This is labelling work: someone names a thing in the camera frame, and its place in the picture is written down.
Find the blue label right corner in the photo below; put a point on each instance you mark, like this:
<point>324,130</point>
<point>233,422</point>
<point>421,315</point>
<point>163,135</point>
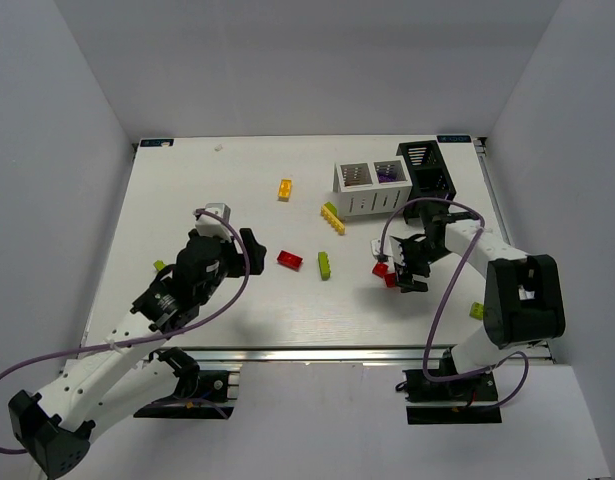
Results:
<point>453,139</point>

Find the red lego brick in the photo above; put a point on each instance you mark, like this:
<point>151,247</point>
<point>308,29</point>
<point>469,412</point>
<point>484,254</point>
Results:
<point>390,279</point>
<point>289,260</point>

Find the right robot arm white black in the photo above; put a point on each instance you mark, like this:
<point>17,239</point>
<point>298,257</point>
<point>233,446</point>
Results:
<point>523,303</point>

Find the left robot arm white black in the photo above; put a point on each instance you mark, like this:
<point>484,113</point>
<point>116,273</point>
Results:
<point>57,424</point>

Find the orange yellow lego brick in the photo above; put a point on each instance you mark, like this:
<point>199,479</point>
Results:
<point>285,190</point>

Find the small green lego right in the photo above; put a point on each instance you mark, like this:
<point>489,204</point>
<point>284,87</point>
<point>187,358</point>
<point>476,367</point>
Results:
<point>477,311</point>

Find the purple lego brick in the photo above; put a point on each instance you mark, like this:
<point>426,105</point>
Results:
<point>386,178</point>

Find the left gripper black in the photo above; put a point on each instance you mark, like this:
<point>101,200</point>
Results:
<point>244,255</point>

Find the blue label left corner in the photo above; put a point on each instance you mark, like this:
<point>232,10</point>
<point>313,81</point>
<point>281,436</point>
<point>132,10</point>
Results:
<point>156,143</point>

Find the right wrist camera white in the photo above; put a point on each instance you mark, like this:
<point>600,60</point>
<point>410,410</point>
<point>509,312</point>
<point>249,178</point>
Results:
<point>382,252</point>

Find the blue label corner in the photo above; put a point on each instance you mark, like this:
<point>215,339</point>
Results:
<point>156,143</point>
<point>453,139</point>

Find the black double bin container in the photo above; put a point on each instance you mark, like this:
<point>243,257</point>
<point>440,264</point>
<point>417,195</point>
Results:
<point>427,169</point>

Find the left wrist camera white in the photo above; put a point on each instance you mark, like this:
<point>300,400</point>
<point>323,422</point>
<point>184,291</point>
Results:
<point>211,219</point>

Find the green lego by white bin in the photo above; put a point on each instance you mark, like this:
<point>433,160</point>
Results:
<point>329,206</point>

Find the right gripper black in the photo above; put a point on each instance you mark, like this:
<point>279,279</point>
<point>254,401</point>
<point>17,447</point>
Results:
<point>413,257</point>

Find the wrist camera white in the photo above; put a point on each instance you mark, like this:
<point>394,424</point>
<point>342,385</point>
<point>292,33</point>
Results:
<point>382,252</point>
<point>211,219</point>

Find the small red square lego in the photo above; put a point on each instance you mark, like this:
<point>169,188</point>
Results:
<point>380,269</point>

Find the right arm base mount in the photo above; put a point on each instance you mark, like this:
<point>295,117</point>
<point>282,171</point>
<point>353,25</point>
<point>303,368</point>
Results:
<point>470,401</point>

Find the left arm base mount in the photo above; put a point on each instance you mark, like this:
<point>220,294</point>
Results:
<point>200,393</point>

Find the white double bin container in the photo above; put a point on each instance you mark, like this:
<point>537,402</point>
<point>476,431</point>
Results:
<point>358,192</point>

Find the green long lego brick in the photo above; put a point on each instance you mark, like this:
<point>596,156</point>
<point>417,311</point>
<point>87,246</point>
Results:
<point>324,265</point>

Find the long yellow lego brick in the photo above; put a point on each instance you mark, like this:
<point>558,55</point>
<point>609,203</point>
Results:
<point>333,220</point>

